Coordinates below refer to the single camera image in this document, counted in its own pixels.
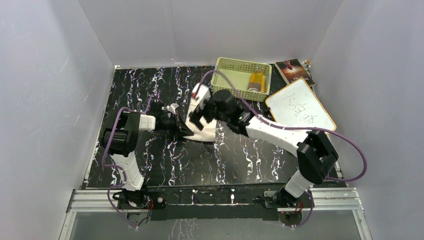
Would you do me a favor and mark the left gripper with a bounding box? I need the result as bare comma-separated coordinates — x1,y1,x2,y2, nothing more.
160,113,194,139

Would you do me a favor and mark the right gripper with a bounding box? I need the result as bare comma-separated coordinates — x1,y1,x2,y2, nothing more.
189,93,230,130

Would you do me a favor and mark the cream white towel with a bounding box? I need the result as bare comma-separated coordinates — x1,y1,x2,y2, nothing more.
184,98,217,143

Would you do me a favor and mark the light green plastic basket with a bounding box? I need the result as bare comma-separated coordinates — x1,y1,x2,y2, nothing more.
210,57,272,102

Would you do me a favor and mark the brown and yellow towel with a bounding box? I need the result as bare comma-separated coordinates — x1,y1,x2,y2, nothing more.
247,71,267,93

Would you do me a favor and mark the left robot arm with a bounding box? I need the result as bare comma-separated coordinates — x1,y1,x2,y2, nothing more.
100,102,194,208

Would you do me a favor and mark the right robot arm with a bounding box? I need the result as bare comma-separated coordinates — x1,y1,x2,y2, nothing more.
188,84,339,208

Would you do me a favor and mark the dark cover book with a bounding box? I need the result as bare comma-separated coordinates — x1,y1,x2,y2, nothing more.
274,58,315,87

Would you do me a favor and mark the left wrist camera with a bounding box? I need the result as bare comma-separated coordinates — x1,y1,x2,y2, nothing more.
164,103,179,118

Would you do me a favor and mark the whiteboard with wooden frame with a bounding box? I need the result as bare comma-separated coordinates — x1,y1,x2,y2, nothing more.
265,79,337,131

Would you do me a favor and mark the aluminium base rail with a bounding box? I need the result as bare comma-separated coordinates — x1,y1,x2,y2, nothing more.
67,187,363,213

